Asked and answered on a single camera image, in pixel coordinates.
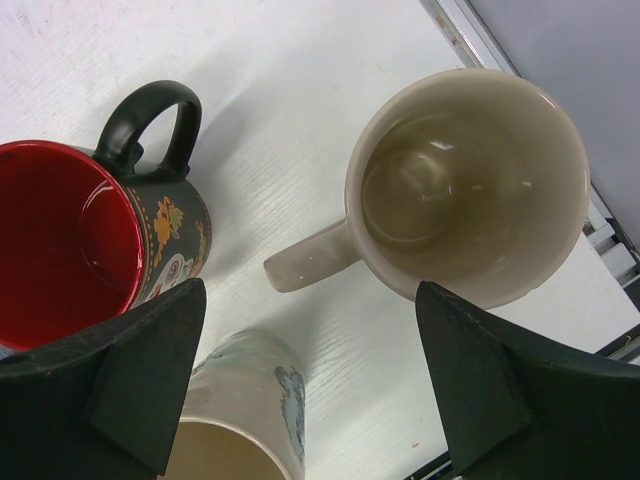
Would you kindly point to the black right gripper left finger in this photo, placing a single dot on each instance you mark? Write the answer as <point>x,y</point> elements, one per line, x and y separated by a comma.
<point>103,403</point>

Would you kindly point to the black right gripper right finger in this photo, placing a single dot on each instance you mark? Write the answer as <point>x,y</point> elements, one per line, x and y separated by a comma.
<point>517,405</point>

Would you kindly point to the beige cartoon mug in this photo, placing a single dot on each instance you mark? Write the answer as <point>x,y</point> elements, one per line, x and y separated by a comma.
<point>244,413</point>

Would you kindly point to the black mug red inside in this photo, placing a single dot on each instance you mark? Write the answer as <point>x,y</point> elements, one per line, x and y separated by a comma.
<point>87,235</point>

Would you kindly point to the tall beige mug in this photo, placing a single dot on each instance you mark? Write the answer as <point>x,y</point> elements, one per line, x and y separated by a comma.
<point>474,179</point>

